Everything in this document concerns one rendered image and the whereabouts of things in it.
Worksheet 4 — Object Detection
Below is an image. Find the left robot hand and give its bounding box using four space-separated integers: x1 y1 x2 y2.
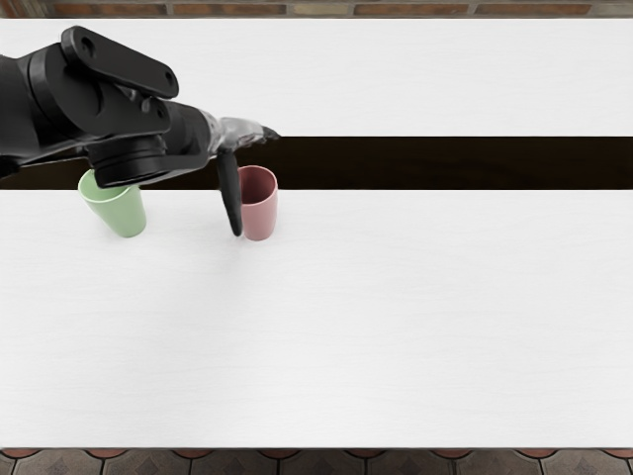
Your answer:
206 116 282 238

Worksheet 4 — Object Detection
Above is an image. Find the pink cup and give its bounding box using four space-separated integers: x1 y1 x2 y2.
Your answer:
236 164 279 242

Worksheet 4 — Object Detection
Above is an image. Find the light green cup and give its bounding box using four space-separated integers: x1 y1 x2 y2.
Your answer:
77 167 148 239

